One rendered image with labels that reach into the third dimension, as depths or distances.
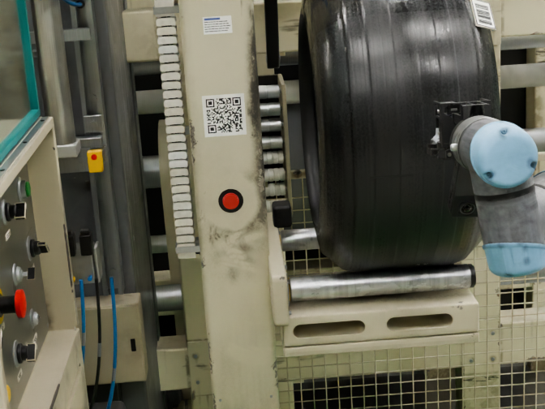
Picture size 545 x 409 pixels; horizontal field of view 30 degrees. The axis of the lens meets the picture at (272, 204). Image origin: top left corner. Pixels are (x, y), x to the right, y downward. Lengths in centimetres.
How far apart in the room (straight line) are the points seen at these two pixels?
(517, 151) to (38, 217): 84
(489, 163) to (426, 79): 45
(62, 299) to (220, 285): 31
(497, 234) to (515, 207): 4
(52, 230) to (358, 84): 56
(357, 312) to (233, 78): 47
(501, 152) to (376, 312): 68
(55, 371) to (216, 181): 46
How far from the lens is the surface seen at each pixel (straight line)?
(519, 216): 128
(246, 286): 192
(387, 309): 186
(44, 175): 171
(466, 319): 189
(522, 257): 129
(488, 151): 123
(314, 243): 211
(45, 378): 163
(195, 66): 181
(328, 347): 187
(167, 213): 266
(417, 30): 169
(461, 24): 171
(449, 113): 144
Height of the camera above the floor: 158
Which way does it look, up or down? 17 degrees down
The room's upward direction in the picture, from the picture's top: 4 degrees counter-clockwise
